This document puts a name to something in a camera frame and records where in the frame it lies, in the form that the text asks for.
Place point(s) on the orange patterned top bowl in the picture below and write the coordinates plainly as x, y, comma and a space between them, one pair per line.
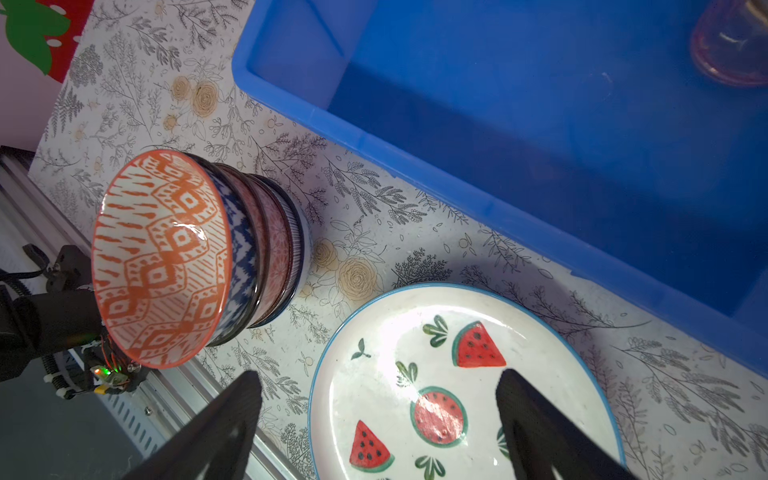
162, 259

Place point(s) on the dark striped bottom bowl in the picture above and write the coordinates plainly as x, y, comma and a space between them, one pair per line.
301, 246

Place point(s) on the green lit circuit board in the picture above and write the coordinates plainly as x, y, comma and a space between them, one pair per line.
111, 371

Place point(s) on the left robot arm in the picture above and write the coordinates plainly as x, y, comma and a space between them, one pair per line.
47, 310

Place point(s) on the pink transparent cup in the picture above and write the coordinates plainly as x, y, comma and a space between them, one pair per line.
729, 43

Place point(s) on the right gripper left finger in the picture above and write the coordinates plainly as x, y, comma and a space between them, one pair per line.
216, 443

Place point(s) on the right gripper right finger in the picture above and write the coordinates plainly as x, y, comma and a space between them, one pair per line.
543, 443

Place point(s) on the watermelon pattern plate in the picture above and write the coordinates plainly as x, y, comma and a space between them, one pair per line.
405, 388

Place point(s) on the blue plastic bin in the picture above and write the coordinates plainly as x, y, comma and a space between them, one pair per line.
581, 129

